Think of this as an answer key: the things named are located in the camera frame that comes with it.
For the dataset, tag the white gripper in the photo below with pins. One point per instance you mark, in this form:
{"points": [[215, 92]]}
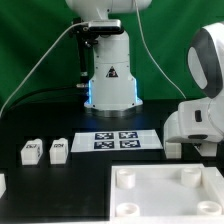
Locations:
{"points": [[207, 149]]}

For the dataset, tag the white square tabletop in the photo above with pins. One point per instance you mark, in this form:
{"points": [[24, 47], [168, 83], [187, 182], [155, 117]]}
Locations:
{"points": [[166, 194]]}

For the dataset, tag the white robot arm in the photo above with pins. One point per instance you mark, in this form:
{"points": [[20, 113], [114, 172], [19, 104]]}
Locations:
{"points": [[113, 89]]}

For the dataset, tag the white sheet with markers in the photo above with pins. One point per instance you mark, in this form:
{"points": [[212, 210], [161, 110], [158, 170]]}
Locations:
{"points": [[116, 140]]}

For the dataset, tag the white block left edge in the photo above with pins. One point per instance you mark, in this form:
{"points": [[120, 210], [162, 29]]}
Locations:
{"points": [[2, 185]]}

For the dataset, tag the silver camera on stand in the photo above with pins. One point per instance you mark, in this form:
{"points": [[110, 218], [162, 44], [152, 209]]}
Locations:
{"points": [[105, 26]]}

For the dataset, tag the black camera stand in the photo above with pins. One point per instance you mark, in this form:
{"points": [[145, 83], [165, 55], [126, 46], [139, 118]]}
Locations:
{"points": [[82, 50]]}

